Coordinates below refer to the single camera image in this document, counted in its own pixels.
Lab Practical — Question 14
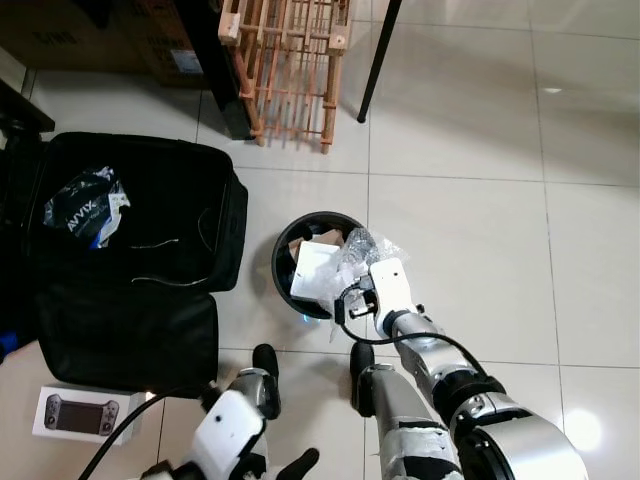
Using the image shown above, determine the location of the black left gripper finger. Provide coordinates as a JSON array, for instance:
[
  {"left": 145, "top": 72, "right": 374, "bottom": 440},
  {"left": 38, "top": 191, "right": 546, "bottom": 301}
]
[{"left": 274, "top": 447, "right": 322, "bottom": 480}]

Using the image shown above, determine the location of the clear plastic wrapper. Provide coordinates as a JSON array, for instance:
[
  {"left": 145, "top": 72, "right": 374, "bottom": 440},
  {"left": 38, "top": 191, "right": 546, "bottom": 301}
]
[{"left": 333, "top": 227, "right": 408, "bottom": 303}]

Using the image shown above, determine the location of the round black rubbish bin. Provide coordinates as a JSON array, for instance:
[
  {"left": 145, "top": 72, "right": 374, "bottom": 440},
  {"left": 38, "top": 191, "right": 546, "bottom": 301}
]
[{"left": 269, "top": 209, "right": 377, "bottom": 322}]

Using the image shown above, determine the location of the white carton box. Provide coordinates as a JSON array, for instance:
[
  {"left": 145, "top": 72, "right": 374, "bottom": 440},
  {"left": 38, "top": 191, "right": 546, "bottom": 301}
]
[{"left": 289, "top": 239, "right": 347, "bottom": 302}]

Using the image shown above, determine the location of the brown cardboard scrap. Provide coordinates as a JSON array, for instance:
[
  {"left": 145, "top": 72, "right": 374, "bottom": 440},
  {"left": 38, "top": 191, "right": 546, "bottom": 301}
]
[{"left": 287, "top": 227, "right": 347, "bottom": 252}]

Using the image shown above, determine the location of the robot left leg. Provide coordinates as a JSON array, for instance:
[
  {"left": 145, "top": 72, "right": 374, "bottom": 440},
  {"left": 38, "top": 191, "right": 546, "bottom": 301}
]
[{"left": 234, "top": 344, "right": 284, "bottom": 422}]

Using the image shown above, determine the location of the robot leg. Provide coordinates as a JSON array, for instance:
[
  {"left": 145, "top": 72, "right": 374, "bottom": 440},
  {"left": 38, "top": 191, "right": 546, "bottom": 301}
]
[
  {"left": 349, "top": 341, "right": 463, "bottom": 480},
  {"left": 234, "top": 344, "right": 284, "bottom": 422}
]

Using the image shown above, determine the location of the robot right leg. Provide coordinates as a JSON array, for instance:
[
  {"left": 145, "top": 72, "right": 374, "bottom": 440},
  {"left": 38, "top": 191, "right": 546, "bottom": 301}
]
[{"left": 349, "top": 341, "right": 463, "bottom": 480}]

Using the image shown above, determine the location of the white game console box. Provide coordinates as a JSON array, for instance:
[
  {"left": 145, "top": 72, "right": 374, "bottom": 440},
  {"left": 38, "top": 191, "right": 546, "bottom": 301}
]
[{"left": 31, "top": 384, "right": 147, "bottom": 447}]

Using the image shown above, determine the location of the black open soft suitcase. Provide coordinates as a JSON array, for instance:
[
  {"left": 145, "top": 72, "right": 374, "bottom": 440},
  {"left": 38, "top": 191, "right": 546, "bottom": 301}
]
[{"left": 18, "top": 131, "right": 250, "bottom": 397}]

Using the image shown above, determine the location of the orange wooden slatted rack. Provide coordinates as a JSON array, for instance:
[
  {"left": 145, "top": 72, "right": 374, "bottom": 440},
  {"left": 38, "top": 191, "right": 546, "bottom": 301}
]
[{"left": 217, "top": 0, "right": 352, "bottom": 154}]

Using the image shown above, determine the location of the thin black metal pole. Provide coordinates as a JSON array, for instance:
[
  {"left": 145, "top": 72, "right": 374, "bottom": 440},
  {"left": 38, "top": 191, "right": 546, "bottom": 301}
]
[{"left": 356, "top": 0, "right": 404, "bottom": 124}]

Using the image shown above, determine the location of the thick black table leg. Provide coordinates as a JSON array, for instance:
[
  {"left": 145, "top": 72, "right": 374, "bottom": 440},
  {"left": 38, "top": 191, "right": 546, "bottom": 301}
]
[{"left": 174, "top": 0, "right": 257, "bottom": 142}]

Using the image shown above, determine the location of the printed black white plastic bag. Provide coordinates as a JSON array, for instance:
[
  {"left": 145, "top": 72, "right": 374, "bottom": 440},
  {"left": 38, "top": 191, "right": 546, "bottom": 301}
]
[{"left": 41, "top": 164, "right": 132, "bottom": 252}]

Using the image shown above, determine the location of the large brown cardboard box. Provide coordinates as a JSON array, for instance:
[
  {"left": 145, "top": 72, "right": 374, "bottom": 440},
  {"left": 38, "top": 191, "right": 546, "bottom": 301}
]
[{"left": 0, "top": 0, "right": 207, "bottom": 82}]

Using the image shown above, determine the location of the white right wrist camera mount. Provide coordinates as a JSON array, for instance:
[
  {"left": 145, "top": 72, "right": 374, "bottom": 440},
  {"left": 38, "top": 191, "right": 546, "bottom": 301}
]
[{"left": 367, "top": 256, "right": 420, "bottom": 322}]

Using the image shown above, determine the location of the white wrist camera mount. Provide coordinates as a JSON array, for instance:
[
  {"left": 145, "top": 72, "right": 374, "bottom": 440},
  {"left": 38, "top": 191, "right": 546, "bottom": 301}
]
[
  {"left": 367, "top": 256, "right": 420, "bottom": 322},
  {"left": 189, "top": 389, "right": 267, "bottom": 480}
]

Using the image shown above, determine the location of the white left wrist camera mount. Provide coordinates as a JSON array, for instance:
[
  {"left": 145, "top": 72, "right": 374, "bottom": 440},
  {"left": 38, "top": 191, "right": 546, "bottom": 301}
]
[{"left": 189, "top": 389, "right": 267, "bottom": 480}]

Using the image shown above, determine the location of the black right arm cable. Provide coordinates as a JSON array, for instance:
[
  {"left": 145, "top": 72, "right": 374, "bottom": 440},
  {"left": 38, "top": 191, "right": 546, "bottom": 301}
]
[{"left": 332, "top": 279, "right": 493, "bottom": 378}]

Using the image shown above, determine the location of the black furniture frame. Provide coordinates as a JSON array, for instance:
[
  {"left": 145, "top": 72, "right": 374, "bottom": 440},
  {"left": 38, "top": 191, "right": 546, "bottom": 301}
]
[{"left": 0, "top": 78, "right": 57, "bottom": 137}]

